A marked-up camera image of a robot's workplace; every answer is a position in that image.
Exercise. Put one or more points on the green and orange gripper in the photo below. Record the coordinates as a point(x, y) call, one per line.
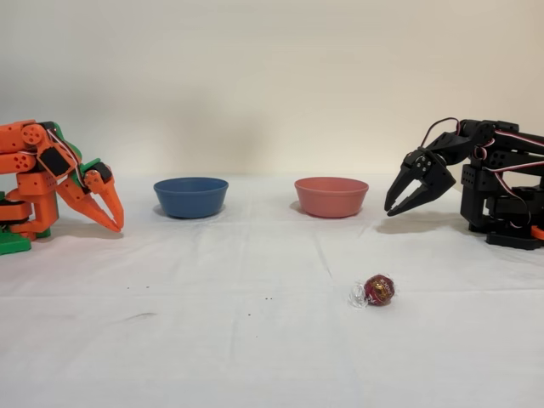
point(99, 185)

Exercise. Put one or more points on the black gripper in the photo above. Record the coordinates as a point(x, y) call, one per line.
point(426, 170)

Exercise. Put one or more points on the red foil-wrapped candy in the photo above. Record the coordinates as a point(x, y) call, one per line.
point(380, 291)

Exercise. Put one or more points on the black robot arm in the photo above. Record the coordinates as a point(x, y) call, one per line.
point(472, 178)

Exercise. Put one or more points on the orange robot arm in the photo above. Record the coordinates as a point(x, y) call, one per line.
point(40, 183)

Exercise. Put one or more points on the pink bowl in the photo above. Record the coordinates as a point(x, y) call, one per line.
point(331, 200)

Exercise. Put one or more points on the blue bowl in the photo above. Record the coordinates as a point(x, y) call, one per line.
point(191, 200)

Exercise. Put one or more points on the orange clamp piece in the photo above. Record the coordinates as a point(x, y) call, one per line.
point(539, 232)

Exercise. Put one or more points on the white tablecloth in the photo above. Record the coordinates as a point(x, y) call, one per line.
point(212, 340)

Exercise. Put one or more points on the green arm base plate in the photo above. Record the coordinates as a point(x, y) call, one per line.
point(13, 244)

